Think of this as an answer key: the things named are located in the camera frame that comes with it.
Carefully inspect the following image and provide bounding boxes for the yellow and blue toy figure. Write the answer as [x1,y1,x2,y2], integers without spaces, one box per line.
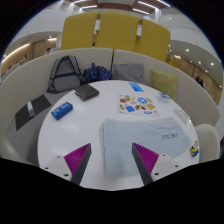
[189,139,200,158]

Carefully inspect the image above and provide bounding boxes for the white picture sticker sheet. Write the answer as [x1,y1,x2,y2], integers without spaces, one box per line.
[117,93,160,117]

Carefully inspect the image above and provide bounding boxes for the blue card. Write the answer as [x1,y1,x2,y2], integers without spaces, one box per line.
[128,81,145,93]

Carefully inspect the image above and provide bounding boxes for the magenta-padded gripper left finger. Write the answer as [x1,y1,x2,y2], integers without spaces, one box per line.
[41,143,92,186]

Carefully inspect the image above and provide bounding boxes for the grey cushion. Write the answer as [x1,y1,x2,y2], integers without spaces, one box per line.
[111,63,146,85]

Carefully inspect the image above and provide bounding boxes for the blue rectangular box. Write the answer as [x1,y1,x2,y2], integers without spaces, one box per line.
[50,101,74,121]

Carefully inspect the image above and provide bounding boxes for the light blue towel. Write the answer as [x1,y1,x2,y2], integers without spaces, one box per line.
[98,117,192,178]

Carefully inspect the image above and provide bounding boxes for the grey backpack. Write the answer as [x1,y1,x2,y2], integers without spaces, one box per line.
[46,55,86,94]

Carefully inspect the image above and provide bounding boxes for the clear pack with blue print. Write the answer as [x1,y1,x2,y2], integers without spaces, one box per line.
[156,92,173,104]

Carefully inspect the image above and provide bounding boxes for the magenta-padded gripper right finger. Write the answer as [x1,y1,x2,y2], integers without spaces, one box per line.
[131,142,183,186]

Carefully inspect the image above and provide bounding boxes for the ceiling strip lights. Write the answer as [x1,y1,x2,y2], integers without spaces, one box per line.
[71,0,171,16]

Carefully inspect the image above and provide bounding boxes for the white printed booklet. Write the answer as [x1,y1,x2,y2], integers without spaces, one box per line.
[173,107,191,124]

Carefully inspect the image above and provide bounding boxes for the cream armchair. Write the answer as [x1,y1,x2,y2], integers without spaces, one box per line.
[194,123,221,164]

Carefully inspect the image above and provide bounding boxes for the navy blue patterned bag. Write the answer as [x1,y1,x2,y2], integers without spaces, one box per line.
[82,63,113,83]

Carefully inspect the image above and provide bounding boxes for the curved cream sofa bench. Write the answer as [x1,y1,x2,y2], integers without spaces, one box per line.
[0,47,222,161]

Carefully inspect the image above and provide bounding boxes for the dark grey wallet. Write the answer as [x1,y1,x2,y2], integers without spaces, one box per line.
[73,83,100,102]

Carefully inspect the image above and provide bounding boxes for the small white device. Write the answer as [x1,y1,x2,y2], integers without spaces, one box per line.
[26,100,36,118]

